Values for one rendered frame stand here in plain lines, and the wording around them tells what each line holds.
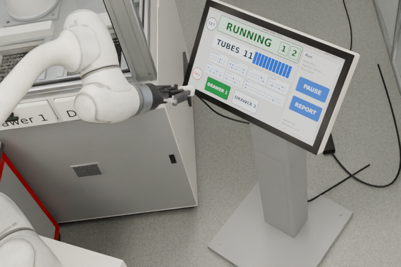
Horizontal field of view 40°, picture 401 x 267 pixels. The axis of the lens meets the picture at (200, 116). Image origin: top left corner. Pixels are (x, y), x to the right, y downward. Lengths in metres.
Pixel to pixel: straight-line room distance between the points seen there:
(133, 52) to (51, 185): 0.88
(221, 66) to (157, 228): 1.15
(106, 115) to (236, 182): 1.50
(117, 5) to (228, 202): 1.31
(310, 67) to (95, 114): 0.65
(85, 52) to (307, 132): 0.69
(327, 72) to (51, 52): 0.76
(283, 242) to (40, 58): 1.55
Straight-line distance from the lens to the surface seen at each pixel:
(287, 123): 1.68
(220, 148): 2.89
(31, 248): 1.53
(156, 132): 2.17
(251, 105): 1.73
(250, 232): 2.58
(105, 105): 1.33
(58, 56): 1.36
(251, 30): 1.72
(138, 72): 1.92
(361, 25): 3.45
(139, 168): 2.38
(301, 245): 2.54
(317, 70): 1.63
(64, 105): 2.05
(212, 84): 1.80
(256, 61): 1.71
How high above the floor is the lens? 2.33
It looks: 50 degrees down
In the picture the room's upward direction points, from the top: 14 degrees counter-clockwise
